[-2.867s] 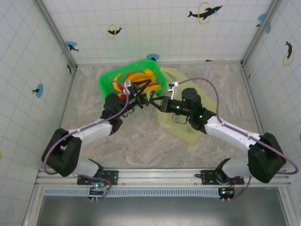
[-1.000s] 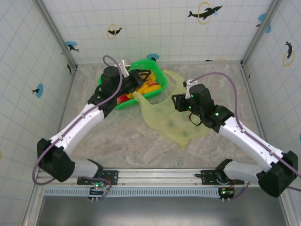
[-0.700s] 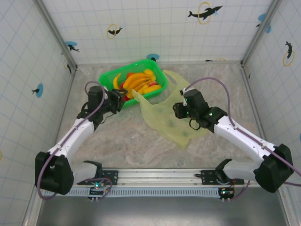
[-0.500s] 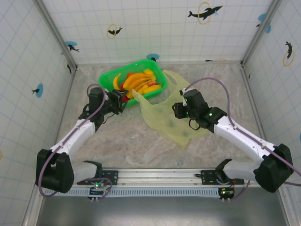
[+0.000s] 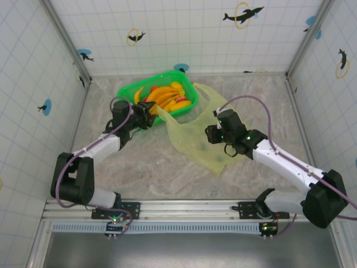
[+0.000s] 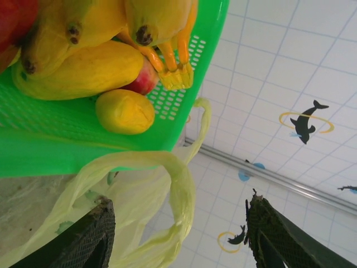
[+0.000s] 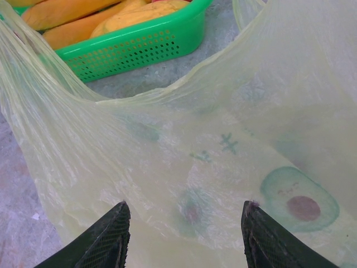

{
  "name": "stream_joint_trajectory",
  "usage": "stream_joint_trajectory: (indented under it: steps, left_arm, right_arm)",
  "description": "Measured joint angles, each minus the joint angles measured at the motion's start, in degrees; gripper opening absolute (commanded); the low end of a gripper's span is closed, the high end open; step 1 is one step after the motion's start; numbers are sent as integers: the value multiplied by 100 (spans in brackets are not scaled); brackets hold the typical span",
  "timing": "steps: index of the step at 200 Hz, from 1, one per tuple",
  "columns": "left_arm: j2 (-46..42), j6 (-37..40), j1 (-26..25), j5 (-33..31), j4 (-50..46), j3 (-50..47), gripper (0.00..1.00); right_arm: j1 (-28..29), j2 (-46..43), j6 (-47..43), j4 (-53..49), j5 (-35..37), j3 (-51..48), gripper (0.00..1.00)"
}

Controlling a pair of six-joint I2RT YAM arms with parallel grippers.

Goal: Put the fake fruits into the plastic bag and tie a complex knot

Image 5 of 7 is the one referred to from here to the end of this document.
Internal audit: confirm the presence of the green plastic basket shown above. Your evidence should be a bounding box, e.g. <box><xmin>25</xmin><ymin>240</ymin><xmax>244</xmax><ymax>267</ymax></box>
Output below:
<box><xmin>116</xmin><ymin>70</ymin><xmax>199</xmax><ymax>126</ymax></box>

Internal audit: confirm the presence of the yellow translucent plastic bag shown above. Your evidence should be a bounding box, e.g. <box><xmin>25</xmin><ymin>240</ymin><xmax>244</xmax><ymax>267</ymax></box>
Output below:
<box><xmin>156</xmin><ymin>82</ymin><xmax>252</xmax><ymax>177</ymax></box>

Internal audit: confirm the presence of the fake banana bunch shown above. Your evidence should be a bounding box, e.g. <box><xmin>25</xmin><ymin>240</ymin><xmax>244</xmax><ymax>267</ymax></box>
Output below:
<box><xmin>146</xmin><ymin>85</ymin><xmax>185</xmax><ymax>112</ymax></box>

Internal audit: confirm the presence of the blue circle shark sticker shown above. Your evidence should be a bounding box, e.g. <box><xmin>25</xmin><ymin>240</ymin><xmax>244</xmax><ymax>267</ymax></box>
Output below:
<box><xmin>77</xmin><ymin>49</ymin><xmax>95</xmax><ymax>63</ymax></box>

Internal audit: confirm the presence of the right controller board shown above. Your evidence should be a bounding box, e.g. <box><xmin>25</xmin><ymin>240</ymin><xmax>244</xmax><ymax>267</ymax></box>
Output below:
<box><xmin>258</xmin><ymin>222</ymin><xmax>279</xmax><ymax>238</ymax></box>

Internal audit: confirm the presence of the controller board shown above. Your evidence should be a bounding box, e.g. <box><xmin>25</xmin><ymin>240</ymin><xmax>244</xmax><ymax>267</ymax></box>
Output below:
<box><xmin>258</xmin><ymin>222</ymin><xmax>279</xmax><ymax>238</ymax></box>
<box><xmin>104</xmin><ymin>214</ymin><xmax>132</xmax><ymax>238</ymax></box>

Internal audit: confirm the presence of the left controller board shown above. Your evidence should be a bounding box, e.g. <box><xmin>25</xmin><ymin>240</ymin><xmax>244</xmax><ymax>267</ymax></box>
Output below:
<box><xmin>104</xmin><ymin>214</ymin><xmax>132</xmax><ymax>238</ymax></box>

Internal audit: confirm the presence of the steel panel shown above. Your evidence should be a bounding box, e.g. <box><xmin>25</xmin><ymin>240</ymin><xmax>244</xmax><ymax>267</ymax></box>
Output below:
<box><xmin>41</xmin><ymin>231</ymin><xmax>344</xmax><ymax>268</ymax></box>

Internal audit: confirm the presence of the blue circle fish sticker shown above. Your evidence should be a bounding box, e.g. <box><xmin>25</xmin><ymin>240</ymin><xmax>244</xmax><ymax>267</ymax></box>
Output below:
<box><xmin>303</xmin><ymin>16</ymin><xmax>322</xmax><ymax>39</ymax></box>

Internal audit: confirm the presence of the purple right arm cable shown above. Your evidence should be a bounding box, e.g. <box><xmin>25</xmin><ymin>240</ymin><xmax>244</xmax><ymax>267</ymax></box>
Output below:
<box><xmin>214</xmin><ymin>94</ymin><xmax>357</xmax><ymax>238</ymax></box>

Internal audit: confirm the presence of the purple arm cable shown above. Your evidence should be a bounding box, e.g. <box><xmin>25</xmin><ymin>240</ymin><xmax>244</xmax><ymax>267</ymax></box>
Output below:
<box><xmin>54</xmin><ymin>96</ymin><xmax>134</xmax><ymax>238</ymax></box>
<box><xmin>214</xmin><ymin>94</ymin><xmax>357</xmax><ymax>238</ymax></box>

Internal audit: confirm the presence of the aluminium frame bar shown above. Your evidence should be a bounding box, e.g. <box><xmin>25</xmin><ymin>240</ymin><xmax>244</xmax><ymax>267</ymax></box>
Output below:
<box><xmin>90</xmin><ymin>71</ymin><xmax>288</xmax><ymax>78</ymax></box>

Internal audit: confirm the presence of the aluminium side rail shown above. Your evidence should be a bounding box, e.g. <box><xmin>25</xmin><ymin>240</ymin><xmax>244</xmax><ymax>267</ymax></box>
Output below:
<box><xmin>286</xmin><ymin>76</ymin><xmax>317</xmax><ymax>171</ymax></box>
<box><xmin>68</xmin><ymin>80</ymin><xmax>93</xmax><ymax>154</ymax></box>

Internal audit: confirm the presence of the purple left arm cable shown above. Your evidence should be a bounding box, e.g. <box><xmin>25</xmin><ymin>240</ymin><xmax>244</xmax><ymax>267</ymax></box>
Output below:
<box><xmin>54</xmin><ymin>96</ymin><xmax>134</xmax><ymax>238</ymax></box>

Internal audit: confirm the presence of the yellow ring seal sticker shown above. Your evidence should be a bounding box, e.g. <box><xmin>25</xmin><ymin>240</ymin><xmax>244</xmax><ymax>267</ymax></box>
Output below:
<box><xmin>75</xmin><ymin>69</ymin><xmax>86</xmax><ymax>89</ymax></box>

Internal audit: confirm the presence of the small dolphin ring sticker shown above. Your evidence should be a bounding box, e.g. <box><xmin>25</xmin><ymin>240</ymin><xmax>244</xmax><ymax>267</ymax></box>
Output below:
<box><xmin>127</xmin><ymin>27</ymin><xmax>147</xmax><ymax>47</ymax></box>

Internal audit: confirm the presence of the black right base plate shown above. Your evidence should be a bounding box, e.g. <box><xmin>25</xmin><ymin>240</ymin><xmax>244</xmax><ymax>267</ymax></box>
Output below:
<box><xmin>238</xmin><ymin>200</ymin><xmax>290</xmax><ymax>220</ymax></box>

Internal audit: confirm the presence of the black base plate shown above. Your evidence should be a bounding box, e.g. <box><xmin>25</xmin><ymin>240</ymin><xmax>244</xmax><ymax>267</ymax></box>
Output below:
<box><xmin>91</xmin><ymin>201</ymin><xmax>141</xmax><ymax>220</ymax></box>
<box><xmin>238</xmin><ymin>200</ymin><xmax>290</xmax><ymax>220</ymax></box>

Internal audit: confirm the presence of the aluminium frame post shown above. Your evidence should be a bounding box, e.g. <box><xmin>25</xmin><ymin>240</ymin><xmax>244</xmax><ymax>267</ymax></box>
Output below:
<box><xmin>286</xmin><ymin>0</ymin><xmax>337</xmax><ymax>80</ymax></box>
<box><xmin>330</xmin><ymin>223</ymin><xmax>357</xmax><ymax>268</ymax></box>
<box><xmin>26</xmin><ymin>199</ymin><xmax>54</xmax><ymax>268</ymax></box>
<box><xmin>41</xmin><ymin>0</ymin><xmax>93</xmax><ymax>84</ymax></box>

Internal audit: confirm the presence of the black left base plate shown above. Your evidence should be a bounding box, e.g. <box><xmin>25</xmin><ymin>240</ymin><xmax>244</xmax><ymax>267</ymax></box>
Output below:
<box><xmin>91</xmin><ymin>201</ymin><xmax>141</xmax><ymax>220</ymax></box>

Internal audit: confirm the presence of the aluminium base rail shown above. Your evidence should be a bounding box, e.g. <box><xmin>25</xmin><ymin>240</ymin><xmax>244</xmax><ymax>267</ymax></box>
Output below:
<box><xmin>43</xmin><ymin>198</ymin><xmax>310</xmax><ymax>224</ymax></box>

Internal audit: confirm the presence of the grey slotted cable duct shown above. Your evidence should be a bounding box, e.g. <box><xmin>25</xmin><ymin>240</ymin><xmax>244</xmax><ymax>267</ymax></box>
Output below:
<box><xmin>51</xmin><ymin>222</ymin><xmax>264</xmax><ymax>234</ymax></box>

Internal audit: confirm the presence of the large dolphin ring sticker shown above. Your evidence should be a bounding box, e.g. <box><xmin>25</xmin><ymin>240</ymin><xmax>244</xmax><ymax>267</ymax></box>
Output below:
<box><xmin>222</xmin><ymin>2</ymin><xmax>265</xmax><ymax>30</ymax></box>

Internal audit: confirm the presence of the yellow ring seahorse sticker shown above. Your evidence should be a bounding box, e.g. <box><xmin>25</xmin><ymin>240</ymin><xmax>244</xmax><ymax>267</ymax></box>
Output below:
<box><xmin>335</xmin><ymin>49</ymin><xmax>350</xmax><ymax>79</ymax></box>

